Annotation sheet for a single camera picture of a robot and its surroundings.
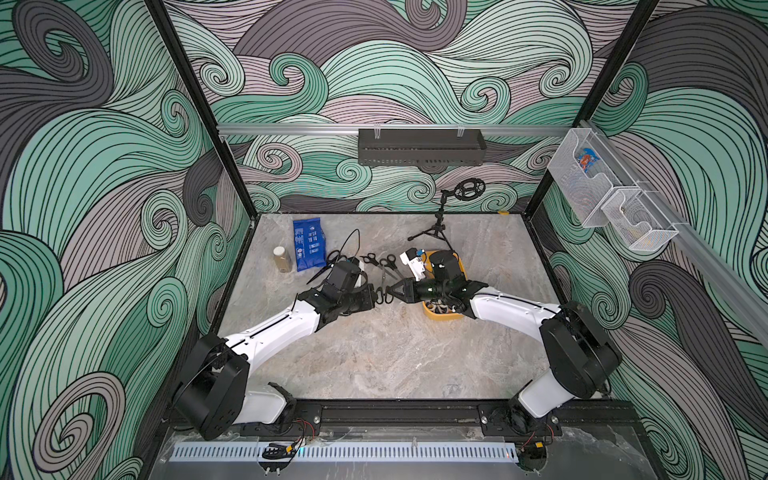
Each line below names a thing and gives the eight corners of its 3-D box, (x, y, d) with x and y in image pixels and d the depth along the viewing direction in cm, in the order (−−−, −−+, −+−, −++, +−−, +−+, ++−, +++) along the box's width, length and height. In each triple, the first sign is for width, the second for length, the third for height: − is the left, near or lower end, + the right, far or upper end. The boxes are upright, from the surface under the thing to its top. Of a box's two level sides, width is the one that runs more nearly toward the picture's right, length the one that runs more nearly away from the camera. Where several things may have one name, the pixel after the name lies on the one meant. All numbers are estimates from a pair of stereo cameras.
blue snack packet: (297, 271, 104) (295, 265, 102) (294, 227, 118) (292, 220, 116) (329, 265, 106) (328, 259, 103) (323, 222, 120) (322, 216, 117)
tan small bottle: (281, 273, 103) (274, 258, 96) (279, 263, 106) (272, 247, 99) (291, 270, 104) (285, 255, 97) (289, 260, 107) (283, 245, 100)
